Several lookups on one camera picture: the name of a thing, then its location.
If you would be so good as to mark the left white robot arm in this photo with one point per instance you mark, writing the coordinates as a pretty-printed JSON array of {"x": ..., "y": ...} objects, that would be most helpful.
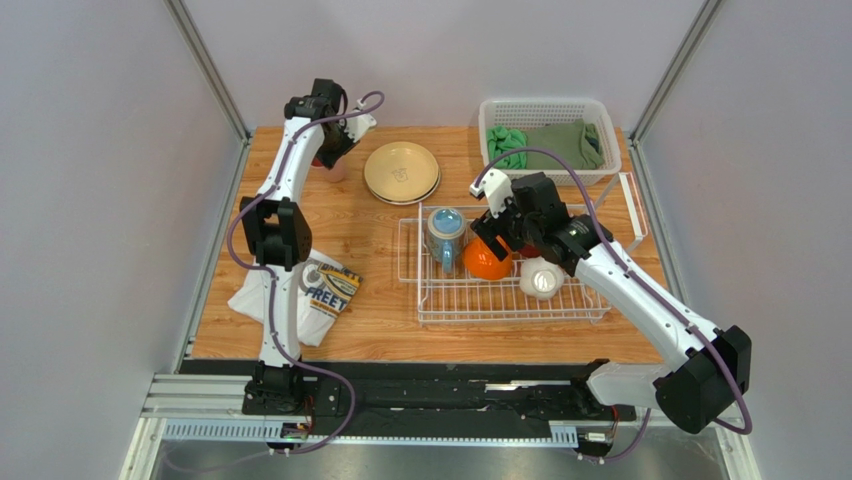
[{"x": 280, "y": 240}]

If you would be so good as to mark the left aluminium frame post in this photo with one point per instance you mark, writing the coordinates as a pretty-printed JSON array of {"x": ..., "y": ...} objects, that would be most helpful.
[{"x": 193, "y": 38}]

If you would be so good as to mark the white plastic laundry basket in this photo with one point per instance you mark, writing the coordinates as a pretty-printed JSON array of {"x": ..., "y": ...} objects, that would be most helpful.
[{"x": 530, "y": 113}]

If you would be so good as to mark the dark red ceramic bowl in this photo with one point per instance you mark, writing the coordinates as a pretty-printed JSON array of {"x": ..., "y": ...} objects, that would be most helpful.
[{"x": 529, "y": 251}]

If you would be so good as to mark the cream yellow plate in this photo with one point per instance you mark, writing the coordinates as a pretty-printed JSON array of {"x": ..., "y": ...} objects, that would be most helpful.
[{"x": 400, "y": 154}]

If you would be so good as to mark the bright green towel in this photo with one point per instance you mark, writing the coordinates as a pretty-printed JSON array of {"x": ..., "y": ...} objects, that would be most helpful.
[{"x": 500, "y": 140}]

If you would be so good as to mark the olive green shirt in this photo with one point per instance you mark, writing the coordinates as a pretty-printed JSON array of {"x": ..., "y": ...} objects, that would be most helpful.
[{"x": 577, "y": 143}]

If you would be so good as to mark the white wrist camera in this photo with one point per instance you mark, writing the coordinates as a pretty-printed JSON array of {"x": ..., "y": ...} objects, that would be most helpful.
[
  {"x": 495, "y": 188},
  {"x": 359, "y": 122}
]

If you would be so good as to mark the white ceramic jar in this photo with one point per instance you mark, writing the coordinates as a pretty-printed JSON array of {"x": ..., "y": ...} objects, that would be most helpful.
[{"x": 540, "y": 279}]

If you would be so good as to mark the white printed t-shirt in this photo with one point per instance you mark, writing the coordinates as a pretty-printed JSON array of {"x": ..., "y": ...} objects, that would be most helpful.
[{"x": 327, "y": 288}]

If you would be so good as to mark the aluminium frame post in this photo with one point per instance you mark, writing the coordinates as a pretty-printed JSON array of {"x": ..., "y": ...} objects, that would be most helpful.
[
  {"x": 193, "y": 38},
  {"x": 695, "y": 34}
]

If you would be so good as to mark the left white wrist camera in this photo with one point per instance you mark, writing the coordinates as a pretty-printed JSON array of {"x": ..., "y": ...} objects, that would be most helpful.
[{"x": 359, "y": 122}]

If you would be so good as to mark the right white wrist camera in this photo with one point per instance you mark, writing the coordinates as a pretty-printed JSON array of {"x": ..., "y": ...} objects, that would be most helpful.
[{"x": 495, "y": 188}]

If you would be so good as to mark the orange ceramic bowl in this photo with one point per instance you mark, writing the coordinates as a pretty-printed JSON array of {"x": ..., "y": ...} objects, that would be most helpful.
[{"x": 481, "y": 262}]

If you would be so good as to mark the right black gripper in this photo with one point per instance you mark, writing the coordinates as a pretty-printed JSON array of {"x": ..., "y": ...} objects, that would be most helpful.
[{"x": 505, "y": 223}]

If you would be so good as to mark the right aluminium frame post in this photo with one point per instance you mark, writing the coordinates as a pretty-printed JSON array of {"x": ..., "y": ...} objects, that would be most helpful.
[{"x": 695, "y": 34}]

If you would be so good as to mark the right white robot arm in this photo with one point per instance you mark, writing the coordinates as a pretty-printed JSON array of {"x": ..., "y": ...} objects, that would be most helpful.
[{"x": 704, "y": 369}]

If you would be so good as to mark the white wire dish rack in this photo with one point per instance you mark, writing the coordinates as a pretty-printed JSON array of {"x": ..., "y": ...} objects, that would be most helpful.
[{"x": 459, "y": 297}]

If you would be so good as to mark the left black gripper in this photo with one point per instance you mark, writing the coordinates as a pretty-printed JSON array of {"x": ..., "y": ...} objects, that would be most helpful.
[{"x": 329, "y": 160}]

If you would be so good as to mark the pink plastic cup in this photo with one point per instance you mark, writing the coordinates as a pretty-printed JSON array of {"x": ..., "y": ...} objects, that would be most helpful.
[{"x": 338, "y": 172}]

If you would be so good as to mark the white plate teal red rim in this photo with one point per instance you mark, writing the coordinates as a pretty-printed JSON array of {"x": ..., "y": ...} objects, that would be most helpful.
[{"x": 403, "y": 186}]

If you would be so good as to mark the blue butterfly ceramic mug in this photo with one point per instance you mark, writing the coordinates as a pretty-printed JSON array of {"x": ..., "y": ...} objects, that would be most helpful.
[{"x": 445, "y": 237}]

